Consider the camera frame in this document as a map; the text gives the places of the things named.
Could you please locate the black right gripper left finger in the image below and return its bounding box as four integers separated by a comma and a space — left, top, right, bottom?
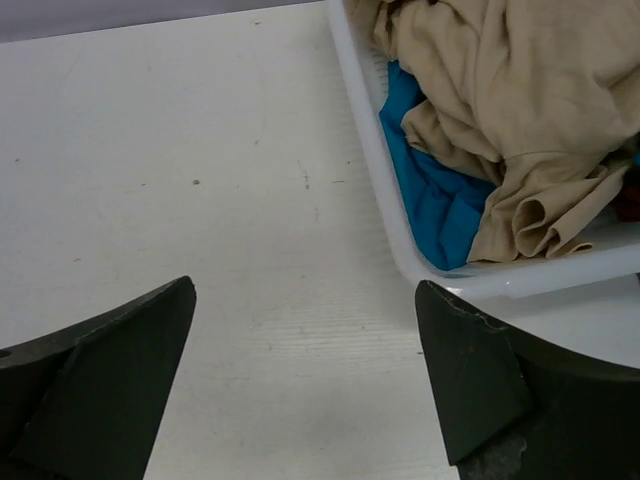
1, 276, 196, 479

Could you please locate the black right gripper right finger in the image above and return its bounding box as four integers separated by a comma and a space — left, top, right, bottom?
415, 281, 639, 479

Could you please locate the beige t shirt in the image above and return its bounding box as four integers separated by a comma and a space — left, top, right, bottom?
345, 1, 639, 263

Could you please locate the white plastic basket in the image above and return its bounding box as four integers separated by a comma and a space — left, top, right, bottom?
326, 1, 639, 300

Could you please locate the blue t shirt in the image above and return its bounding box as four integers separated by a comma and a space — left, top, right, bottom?
379, 62, 495, 271

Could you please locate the dark red t shirt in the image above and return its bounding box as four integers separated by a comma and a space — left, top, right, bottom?
611, 176, 640, 223

